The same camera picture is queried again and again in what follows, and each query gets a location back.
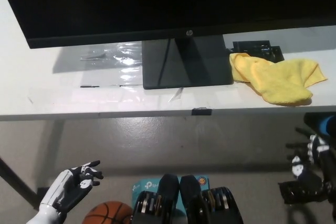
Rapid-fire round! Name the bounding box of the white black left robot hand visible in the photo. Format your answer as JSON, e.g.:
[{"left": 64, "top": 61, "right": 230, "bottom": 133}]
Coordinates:
[{"left": 39, "top": 159, "right": 103, "bottom": 219}]

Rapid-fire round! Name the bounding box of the yellow microfibre cloth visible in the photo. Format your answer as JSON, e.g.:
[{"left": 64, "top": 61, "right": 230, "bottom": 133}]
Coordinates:
[{"left": 229, "top": 52, "right": 328, "bottom": 106}]

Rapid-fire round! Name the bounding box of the teal tp-link box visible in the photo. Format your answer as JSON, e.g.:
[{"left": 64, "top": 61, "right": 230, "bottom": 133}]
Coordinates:
[{"left": 130, "top": 174, "right": 211, "bottom": 216}]

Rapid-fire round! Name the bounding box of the black floor foot plate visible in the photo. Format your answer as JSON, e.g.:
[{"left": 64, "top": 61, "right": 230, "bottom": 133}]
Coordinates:
[
  {"left": 36, "top": 187, "right": 52, "bottom": 204},
  {"left": 278, "top": 180, "right": 326, "bottom": 205}
]

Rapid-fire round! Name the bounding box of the black diagonal desk leg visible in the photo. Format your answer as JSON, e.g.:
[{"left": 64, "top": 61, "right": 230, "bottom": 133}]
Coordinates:
[{"left": 0, "top": 155, "right": 40, "bottom": 210}]

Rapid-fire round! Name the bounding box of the clear tape strip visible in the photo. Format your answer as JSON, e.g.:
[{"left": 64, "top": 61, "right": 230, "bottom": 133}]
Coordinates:
[{"left": 169, "top": 87, "right": 184, "bottom": 103}]

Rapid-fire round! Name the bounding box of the black box with blue part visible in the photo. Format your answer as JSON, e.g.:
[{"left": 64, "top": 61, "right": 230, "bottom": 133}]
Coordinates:
[{"left": 303, "top": 112, "right": 336, "bottom": 137}]

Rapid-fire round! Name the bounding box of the clear plastic sheet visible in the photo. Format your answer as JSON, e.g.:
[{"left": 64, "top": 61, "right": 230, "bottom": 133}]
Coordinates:
[{"left": 78, "top": 40, "right": 144, "bottom": 88}]

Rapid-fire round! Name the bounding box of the black square tray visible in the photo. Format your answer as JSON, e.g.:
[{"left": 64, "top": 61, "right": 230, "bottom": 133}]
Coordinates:
[{"left": 226, "top": 40, "right": 286, "bottom": 63}]

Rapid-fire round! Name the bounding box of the black HP monitor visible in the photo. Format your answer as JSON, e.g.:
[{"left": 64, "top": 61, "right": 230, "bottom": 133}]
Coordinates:
[{"left": 0, "top": 0, "right": 336, "bottom": 90}]

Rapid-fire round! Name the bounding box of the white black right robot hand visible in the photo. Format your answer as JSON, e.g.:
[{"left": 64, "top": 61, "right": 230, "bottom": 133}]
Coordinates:
[{"left": 285, "top": 127, "right": 331, "bottom": 190}]

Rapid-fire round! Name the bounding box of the orange basketball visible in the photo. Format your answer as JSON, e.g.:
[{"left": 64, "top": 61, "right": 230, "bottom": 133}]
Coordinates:
[{"left": 82, "top": 201, "right": 133, "bottom": 224}]

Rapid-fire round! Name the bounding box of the black desk edge clip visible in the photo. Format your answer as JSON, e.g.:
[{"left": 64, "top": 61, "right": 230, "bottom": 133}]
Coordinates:
[{"left": 192, "top": 106, "right": 213, "bottom": 116}]

